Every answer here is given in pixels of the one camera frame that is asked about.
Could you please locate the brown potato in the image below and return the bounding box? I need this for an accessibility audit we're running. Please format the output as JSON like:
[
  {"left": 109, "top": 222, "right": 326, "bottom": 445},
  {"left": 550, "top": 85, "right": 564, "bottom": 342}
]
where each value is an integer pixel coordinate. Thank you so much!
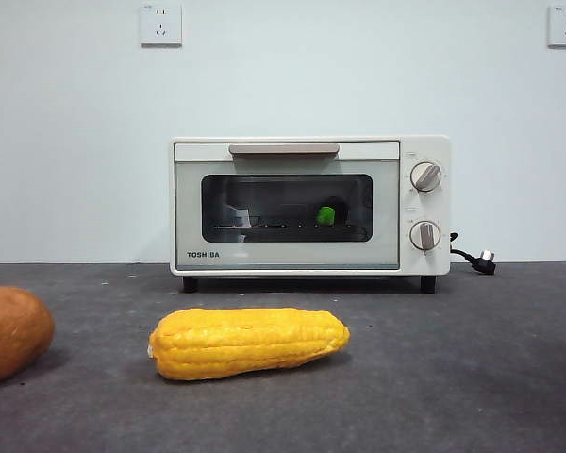
[{"left": 0, "top": 285, "right": 57, "bottom": 387}]

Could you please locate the beige knob upright pointer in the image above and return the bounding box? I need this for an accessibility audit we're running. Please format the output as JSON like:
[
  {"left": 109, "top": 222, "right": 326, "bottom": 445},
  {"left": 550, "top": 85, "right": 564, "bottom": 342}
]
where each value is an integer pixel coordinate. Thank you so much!
[{"left": 408, "top": 219, "right": 442, "bottom": 252}]

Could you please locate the white Toshiba toaster oven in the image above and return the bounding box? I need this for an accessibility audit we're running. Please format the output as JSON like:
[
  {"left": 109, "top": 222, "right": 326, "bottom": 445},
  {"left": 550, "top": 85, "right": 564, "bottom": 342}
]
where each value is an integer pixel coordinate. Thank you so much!
[{"left": 168, "top": 135, "right": 452, "bottom": 294}]

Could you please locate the wire oven rack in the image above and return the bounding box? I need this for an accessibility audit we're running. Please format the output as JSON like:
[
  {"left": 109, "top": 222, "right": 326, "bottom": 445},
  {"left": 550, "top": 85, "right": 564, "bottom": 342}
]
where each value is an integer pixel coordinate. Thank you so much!
[{"left": 210, "top": 222, "right": 367, "bottom": 234}]

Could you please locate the glass oven door beige handle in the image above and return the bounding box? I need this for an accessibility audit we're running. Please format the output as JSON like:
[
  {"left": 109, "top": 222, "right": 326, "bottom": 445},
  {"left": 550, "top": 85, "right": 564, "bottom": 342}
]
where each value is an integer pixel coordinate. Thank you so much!
[{"left": 173, "top": 140, "right": 402, "bottom": 272}]

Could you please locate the black oven power cord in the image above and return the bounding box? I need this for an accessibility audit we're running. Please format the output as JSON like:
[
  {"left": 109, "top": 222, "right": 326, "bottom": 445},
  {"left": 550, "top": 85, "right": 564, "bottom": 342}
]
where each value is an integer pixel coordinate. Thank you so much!
[{"left": 448, "top": 228, "right": 498, "bottom": 276}]

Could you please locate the beige knob slanted pointer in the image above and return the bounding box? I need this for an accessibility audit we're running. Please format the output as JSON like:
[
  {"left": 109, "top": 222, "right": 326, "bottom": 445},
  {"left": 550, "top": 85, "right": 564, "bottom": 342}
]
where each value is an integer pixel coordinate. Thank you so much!
[{"left": 408, "top": 160, "right": 443, "bottom": 193}]

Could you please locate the yellow corn cob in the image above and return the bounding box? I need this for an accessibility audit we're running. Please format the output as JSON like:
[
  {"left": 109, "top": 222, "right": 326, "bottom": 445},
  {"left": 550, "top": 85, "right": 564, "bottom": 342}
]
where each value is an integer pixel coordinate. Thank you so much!
[{"left": 147, "top": 307, "right": 352, "bottom": 381}]

